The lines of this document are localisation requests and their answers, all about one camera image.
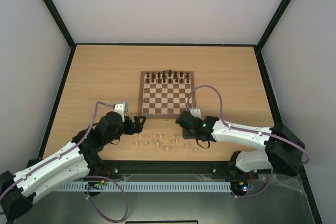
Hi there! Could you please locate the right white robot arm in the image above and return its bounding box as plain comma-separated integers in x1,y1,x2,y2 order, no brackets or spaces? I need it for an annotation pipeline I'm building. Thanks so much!
175,109,305,178

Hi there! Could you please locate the black cage frame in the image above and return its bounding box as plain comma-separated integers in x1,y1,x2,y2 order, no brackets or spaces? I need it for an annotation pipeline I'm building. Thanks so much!
0,0,336,224

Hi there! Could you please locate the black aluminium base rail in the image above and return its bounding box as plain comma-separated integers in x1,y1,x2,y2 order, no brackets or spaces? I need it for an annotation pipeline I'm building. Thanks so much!
27,159,305,182

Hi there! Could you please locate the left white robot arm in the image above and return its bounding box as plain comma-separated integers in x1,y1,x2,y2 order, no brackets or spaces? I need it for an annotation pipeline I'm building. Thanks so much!
1,112,146,221

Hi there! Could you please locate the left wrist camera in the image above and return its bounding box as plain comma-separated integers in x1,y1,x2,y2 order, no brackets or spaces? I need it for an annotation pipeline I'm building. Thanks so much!
114,102,129,115

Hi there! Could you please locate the white slotted cable duct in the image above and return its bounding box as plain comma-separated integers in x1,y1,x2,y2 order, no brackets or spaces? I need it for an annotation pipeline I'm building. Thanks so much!
56,182,231,193

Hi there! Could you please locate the wooden chess board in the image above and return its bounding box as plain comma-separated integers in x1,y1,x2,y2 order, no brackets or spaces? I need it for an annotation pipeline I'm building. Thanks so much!
138,70,196,119

